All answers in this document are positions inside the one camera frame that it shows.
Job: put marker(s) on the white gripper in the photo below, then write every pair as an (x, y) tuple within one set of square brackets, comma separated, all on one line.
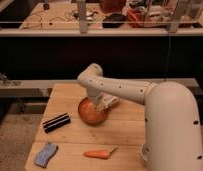
[(95, 96)]

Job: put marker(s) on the white bottle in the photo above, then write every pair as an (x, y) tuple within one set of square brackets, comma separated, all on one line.
[(106, 102)]

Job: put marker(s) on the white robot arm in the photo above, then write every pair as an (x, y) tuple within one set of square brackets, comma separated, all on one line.
[(172, 123)]

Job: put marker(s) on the orange ceramic bowl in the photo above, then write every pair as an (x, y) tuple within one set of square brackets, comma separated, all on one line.
[(89, 115)]

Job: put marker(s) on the black striped box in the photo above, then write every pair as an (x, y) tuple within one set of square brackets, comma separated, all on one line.
[(56, 122)]

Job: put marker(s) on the orange toy carrot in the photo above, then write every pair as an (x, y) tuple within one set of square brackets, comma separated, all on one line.
[(100, 154)]

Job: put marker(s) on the black tray on bench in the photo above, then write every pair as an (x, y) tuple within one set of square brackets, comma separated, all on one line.
[(114, 20)]

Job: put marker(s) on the white cup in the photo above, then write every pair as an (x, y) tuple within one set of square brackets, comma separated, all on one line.
[(143, 153)]

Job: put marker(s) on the blue sponge cloth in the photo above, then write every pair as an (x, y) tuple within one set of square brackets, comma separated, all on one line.
[(42, 158)]

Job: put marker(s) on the orange container on bench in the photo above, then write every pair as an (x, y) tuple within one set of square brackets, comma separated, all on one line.
[(135, 18)]

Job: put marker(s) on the metal post left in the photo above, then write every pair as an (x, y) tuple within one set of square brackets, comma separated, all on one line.
[(81, 6)]

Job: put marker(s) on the metal post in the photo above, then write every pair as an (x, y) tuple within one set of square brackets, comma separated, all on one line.
[(176, 16), (81, 6)]

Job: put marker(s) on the metal post right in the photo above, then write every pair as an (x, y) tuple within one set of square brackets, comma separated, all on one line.
[(176, 16)]

